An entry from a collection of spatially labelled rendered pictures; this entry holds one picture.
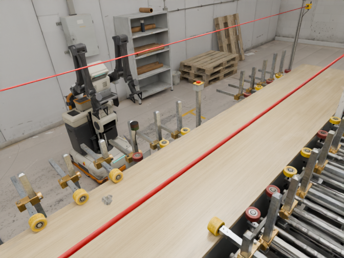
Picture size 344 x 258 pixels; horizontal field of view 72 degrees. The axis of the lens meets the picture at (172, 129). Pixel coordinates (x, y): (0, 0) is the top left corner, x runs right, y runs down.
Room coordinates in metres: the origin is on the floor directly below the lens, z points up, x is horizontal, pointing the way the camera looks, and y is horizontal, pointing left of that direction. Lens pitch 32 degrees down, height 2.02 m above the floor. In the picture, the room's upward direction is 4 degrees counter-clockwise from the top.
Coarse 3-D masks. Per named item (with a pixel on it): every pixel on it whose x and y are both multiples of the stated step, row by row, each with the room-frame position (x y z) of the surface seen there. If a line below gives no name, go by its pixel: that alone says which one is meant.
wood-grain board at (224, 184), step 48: (336, 96) 2.21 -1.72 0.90; (192, 144) 1.53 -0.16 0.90; (240, 144) 1.49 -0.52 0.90; (288, 144) 1.45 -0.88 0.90; (96, 192) 1.09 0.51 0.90; (144, 192) 1.06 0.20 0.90; (192, 192) 1.03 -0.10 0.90; (240, 192) 1.01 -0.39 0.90; (48, 240) 0.77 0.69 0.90; (96, 240) 0.75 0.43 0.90; (144, 240) 0.74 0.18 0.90; (192, 240) 0.72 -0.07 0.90
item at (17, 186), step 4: (12, 180) 1.19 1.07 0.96; (16, 180) 1.19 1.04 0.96; (16, 184) 1.15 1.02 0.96; (16, 188) 1.11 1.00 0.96; (20, 188) 1.11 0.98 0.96; (20, 192) 1.07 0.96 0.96; (24, 192) 1.07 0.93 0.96; (20, 196) 1.04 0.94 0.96; (24, 196) 1.04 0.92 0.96; (28, 204) 0.97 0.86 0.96; (28, 208) 0.94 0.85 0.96; (32, 208) 0.94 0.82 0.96; (32, 212) 0.91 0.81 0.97; (36, 212) 0.91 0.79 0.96
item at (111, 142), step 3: (111, 141) 1.71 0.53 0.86; (114, 141) 1.71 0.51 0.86; (111, 144) 1.71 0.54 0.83; (114, 144) 1.67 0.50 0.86; (117, 144) 1.66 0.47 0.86; (117, 147) 1.63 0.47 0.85; (120, 147) 1.61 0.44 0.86; (123, 147) 1.61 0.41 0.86; (120, 150) 1.60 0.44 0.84; (123, 150) 1.57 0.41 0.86; (126, 150) 1.57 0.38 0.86; (123, 153) 1.56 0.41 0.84; (126, 153) 1.53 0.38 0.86; (129, 153) 1.53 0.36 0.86; (135, 162) 1.44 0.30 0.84
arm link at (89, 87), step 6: (72, 48) 1.96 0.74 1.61; (78, 54) 1.96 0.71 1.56; (84, 54) 1.99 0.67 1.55; (78, 60) 1.99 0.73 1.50; (84, 60) 1.98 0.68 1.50; (84, 66) 1.97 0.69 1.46; (84, 72) 1.96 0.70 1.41; (84, 78) 1.97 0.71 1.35; (90, 78) 1.99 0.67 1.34; (84, 84) 1.98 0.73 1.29; (90, 84) 1.98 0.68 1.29; (90, 90) 1.98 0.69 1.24
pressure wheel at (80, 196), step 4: (76, 192) 1.02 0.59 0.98; (80, 192) 1.02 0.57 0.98; (84, 192) 1.02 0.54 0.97; (76, 196) 1.00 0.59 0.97; (80, 196) 1.00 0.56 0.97; (84, 196) 1.02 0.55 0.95; (88, 196) 1.03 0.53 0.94; (76, 200) 0.98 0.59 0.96; (80, 200) 1.00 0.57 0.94; (84, 200) 1.01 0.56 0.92; (80, 204) 0.99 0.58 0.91
